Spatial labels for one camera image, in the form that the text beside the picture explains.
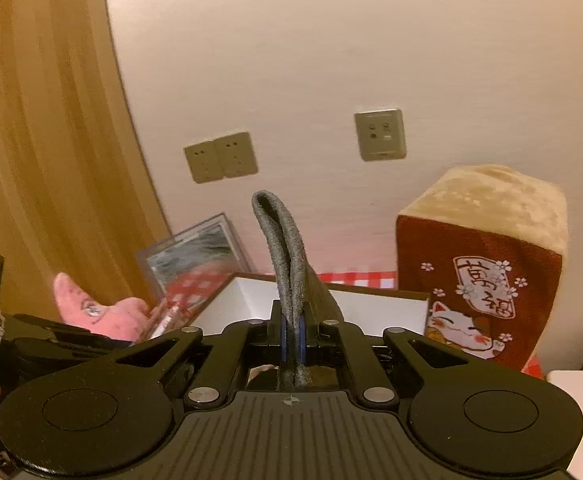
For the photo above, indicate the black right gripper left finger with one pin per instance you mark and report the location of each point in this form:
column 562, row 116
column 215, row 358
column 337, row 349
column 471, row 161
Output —
column 278, row 331

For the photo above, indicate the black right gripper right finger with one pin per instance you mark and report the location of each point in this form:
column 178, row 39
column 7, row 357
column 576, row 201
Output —
column 307, row 333

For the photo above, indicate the grey and blue cloth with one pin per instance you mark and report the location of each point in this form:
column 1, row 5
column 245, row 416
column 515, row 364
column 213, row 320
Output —
column 298, row 286

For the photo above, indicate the brown cardboard box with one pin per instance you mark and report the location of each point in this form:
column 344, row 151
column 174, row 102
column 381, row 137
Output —
column 246, row 296

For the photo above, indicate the pink starfish plush toy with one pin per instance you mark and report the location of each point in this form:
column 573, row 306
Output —
column 126, row 320

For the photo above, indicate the wooden door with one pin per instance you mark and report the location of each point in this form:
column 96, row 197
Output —
column 75, row 194

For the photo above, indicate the clear acrylic picture frame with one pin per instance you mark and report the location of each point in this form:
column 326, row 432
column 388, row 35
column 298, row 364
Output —
column 186, row 269

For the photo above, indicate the double wall power socket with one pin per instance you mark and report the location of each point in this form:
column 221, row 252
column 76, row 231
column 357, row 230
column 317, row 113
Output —
column 231, row 156

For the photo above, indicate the single wall socket plate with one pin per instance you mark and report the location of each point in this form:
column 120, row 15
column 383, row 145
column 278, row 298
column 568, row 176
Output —
column 380, row 135

